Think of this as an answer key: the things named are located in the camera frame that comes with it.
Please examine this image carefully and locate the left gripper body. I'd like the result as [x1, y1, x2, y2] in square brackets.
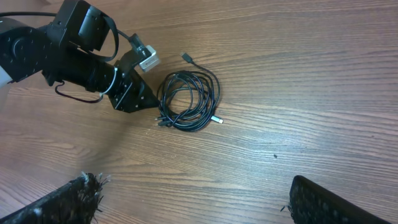
[107, 50, 159, 113]

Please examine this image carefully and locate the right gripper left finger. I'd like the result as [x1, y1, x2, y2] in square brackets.
[1, 172, 110, 224]

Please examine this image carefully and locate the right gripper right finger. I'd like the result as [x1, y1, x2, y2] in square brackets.
[287, 175, 390, 224]

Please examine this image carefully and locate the left camera cable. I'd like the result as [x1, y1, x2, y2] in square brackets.
[0, 11, 137, 43]

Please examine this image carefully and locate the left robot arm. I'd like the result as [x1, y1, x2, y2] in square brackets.
[1, 1, 159, 113]

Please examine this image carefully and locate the black USB cable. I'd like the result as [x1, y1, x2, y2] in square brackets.
[157, 52, 221, 131]
[157, 70, 224, 132]
[154, 71, 220, 131]

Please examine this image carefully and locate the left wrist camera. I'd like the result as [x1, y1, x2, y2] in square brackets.
[129, 34, 160, 73]

